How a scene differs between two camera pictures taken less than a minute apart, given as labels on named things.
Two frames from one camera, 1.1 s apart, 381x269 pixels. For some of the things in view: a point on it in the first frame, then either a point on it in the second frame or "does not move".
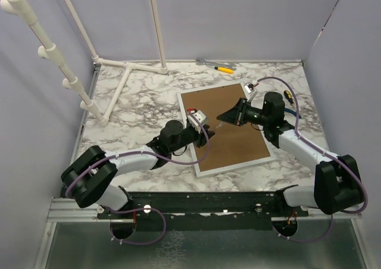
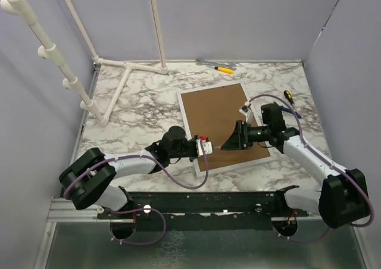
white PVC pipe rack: x=15 y=3 does not move
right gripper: x=232 y=116 → x=241 y=131
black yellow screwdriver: x=289 y=96 does not move
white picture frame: x=231 y=146 does not move
